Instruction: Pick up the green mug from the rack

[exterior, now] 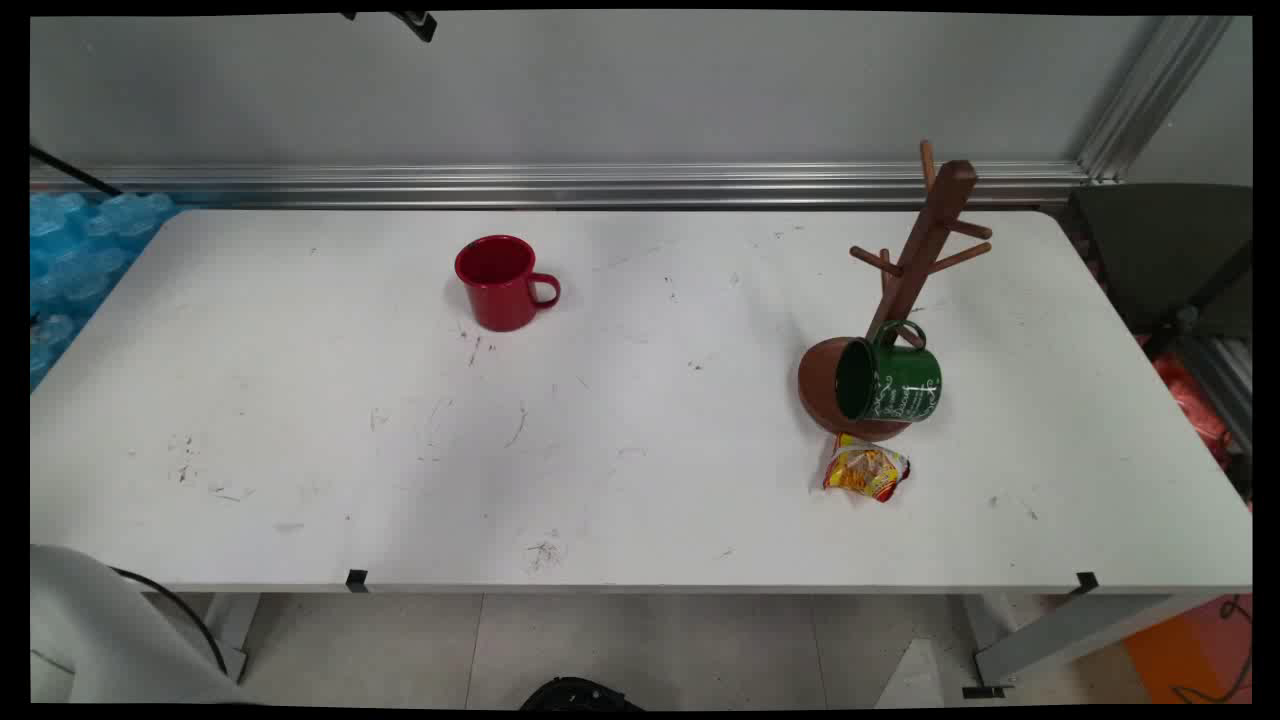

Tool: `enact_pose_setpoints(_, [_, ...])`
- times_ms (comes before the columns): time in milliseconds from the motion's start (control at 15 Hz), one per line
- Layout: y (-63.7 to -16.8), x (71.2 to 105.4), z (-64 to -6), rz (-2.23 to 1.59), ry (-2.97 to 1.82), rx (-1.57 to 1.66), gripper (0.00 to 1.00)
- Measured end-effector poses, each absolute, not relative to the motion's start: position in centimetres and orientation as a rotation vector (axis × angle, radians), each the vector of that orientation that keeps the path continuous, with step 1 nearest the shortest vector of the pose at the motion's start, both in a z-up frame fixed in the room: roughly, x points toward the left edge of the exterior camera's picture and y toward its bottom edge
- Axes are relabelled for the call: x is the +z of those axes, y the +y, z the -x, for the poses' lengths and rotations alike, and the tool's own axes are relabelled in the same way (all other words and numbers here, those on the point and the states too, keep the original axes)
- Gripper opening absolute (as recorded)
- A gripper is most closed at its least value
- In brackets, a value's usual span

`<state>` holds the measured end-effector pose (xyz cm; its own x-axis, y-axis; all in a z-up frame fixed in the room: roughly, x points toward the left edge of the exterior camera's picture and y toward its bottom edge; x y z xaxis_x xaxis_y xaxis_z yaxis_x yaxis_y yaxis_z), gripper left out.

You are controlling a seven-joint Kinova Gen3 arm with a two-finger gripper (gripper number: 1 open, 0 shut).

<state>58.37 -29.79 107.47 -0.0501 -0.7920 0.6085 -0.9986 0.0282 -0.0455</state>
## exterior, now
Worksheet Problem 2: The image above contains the green enamel mug white print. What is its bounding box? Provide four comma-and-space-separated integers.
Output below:
835, 320, 943, 424

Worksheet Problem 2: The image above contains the red enamel mug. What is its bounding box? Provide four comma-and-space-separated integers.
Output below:
454, 235, 562, 333

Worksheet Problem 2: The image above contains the yellow red snack packet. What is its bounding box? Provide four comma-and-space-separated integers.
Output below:
822, 433, 911, 503

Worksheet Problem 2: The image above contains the brown wooden mug tree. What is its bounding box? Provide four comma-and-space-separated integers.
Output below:
797, 140, 994, 442

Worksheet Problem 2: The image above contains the black round floor object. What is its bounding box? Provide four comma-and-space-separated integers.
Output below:
520, 677, 646, 712

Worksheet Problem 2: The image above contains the grey table leg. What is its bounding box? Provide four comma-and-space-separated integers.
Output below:
205, 593, 263, 683
965, 593, 1226, 691

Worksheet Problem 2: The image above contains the red plastic bag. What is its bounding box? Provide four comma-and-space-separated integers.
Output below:
1150, 350, 1233, 471

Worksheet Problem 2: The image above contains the blue bubble wrap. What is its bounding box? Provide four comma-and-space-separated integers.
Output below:
30, 192, 179, 391

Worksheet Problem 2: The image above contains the thin black rod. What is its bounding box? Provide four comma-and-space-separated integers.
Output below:
30, 145, 123, 197

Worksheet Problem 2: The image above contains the horizontal aluminium frame rail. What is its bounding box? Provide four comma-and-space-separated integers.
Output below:
30, 162, 1091, 209

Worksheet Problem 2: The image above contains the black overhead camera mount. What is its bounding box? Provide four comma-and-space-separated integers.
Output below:
340, 12, 438, 43

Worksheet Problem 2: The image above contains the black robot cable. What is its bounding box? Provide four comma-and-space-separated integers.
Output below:
110, 567, 230, 677

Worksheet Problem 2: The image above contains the slanted aluminium frame post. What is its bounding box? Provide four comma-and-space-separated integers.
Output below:
1075, 15, 1233, 183

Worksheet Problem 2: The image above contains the black cable on orange floor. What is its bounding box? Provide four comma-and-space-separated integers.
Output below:
1170, 595, 1253, 706

